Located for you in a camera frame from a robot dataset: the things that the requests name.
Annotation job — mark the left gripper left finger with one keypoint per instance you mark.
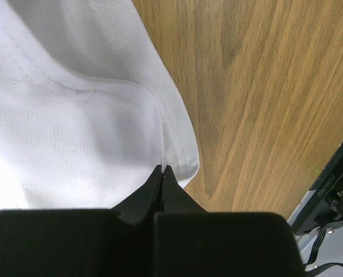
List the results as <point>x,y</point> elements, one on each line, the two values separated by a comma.
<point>82,242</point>

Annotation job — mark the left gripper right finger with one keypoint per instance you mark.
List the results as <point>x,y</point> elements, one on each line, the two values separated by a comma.
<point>188,241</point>

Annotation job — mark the white t shirt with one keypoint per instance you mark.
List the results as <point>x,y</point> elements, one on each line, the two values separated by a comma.
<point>87,107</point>

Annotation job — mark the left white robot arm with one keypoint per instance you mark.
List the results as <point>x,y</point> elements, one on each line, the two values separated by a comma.
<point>323,211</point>

